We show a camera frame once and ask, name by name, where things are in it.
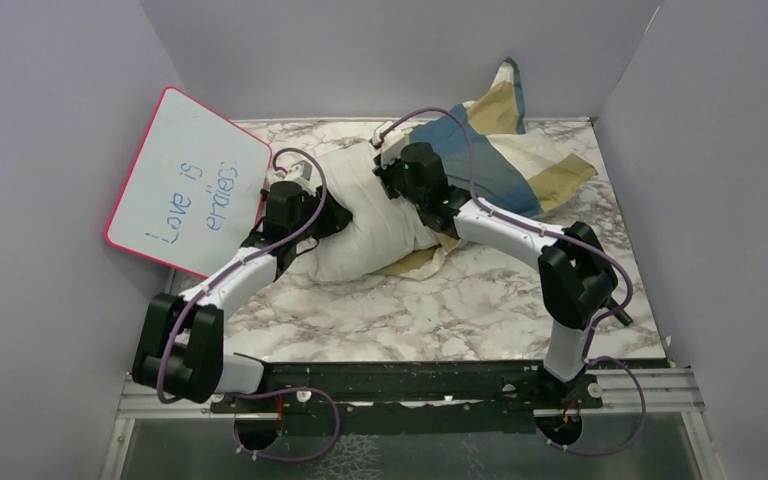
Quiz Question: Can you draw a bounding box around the white pillow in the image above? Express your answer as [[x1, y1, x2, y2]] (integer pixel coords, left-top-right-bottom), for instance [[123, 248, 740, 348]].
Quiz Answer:
[[309, 143, 447, 283]]

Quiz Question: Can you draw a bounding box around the pink framed whiteboard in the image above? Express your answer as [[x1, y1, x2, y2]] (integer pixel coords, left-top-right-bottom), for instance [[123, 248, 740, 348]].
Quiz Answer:
[[105, 86, 272, 277]]

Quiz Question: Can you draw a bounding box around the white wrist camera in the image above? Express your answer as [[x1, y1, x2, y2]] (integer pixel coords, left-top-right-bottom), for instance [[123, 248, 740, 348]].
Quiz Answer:
[[369, 123, 409, 157], [282, 160, 316, 188]]

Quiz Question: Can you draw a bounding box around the blue beige checked pillowcase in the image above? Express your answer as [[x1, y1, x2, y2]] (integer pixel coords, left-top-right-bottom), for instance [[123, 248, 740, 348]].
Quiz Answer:
[[373, 57, 599, 283]]

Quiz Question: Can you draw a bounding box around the aluminium frame rail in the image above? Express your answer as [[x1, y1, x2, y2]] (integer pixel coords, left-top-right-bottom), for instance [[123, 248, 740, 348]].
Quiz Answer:
[[101, 369, 724, 479]]

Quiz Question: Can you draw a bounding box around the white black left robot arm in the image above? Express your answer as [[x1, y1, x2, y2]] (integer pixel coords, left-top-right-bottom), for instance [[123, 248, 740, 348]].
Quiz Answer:
[[130, 181, 353, 411]]

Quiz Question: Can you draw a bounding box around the black yellow marker pen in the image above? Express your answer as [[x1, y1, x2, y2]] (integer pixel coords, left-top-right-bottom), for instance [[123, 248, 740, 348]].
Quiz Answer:
[[606, 298, 634, 327]]

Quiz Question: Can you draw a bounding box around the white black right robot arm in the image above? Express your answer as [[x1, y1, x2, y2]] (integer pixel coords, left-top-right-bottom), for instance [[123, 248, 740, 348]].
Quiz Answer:
[[373, 140, 618, 407]]

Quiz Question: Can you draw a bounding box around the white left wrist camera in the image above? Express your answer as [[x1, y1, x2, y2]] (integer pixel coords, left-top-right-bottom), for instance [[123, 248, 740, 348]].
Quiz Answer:
[[282, 160, 316, 188]]

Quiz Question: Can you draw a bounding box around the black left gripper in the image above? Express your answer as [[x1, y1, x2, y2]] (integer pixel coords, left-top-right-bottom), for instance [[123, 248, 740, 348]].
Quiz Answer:
[[291, 184, 356, 242]]

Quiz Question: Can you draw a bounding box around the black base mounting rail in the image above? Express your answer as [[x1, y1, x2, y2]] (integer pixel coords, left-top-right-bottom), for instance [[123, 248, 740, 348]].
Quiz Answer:
[[210, 360, 603, 436]]

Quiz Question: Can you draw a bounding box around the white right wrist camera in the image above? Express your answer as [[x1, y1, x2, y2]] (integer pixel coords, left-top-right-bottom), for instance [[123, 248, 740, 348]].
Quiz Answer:
[[369, 123, 409, 157]]

